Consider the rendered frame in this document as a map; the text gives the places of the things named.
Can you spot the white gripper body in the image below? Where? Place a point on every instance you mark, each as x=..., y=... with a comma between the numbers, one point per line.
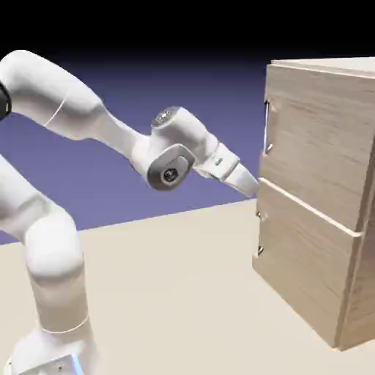
x=242, y=179

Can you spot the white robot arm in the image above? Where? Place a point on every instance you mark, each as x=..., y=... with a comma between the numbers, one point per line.
x=58, y=96

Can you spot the large light wood cabinet door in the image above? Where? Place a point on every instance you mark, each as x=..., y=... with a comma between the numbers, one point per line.
x=310, y=140

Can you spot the light wood cabinet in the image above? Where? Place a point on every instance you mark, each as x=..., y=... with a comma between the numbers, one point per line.
x=337, y=175

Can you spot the small light wood cabinet door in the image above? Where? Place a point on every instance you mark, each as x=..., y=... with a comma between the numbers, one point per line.
x=301, y=257

